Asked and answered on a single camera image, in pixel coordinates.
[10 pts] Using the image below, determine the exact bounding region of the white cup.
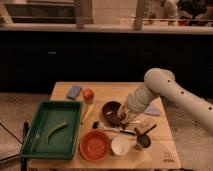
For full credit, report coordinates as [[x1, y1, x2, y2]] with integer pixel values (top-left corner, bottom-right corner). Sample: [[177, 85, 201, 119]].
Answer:
[[111, 136, 130, 156]]

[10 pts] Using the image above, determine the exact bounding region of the silver spoon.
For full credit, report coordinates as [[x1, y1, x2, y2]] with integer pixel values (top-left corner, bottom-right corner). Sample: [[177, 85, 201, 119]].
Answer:
[[129, 120, 145, 125]]

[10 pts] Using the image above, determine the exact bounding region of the metal measuring cup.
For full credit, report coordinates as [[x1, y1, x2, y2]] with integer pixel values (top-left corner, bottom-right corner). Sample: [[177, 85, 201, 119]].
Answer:
[[135, 126, 155, 150]]

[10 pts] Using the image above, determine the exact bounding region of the green chili pepper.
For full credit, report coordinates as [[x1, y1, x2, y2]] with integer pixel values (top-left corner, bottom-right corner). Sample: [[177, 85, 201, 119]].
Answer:
[[45, 122, 68, 144]]

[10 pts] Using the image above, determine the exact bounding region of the dark brown bowl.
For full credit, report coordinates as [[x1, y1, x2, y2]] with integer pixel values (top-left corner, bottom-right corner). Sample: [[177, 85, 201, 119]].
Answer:
[[102, 101, 121, 126]]

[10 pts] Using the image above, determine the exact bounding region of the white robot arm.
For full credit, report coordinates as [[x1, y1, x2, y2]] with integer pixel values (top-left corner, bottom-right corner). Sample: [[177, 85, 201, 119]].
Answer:
[[118, 68, 213, 136]]

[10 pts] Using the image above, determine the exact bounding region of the light blue cloth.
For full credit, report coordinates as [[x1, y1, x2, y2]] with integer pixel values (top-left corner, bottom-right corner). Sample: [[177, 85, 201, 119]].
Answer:
[[144, 104, 161, 116]]

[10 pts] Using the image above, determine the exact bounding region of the green plastic tray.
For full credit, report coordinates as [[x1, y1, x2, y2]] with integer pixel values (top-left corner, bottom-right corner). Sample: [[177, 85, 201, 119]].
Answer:
[[20, 101, 82, 160]]

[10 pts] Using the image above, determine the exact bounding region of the blue sponge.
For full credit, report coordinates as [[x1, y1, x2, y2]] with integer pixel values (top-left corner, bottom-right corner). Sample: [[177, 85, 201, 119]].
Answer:
[[67, 85, 82, 100]]

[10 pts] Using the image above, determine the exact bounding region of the black handled knife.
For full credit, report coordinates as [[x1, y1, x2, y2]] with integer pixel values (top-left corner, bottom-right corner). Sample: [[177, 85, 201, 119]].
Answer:
[[92, 121, 136, 136]]

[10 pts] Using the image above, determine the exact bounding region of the black chair frame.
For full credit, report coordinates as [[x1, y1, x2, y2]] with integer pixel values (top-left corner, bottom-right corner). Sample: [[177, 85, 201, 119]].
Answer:
[[0, 121, 30, 171]]

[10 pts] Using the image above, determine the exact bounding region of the yellow banana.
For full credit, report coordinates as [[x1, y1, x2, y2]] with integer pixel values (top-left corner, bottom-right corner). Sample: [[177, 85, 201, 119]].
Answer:
[[81, 104, 94, 124]]

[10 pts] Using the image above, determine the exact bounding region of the red tomato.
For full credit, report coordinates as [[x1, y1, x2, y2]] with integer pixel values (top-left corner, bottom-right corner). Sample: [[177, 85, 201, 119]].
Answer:
[[82, 89, 94, 100]]

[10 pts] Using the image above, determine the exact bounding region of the red bowl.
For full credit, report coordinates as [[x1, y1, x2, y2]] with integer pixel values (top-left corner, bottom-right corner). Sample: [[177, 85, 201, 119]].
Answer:
[[79, 130, 109, 162]]

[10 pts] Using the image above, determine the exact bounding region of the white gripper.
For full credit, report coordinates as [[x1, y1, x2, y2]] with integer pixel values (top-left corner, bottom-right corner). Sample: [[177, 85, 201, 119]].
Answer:
[[117, 103, 138, 124]]

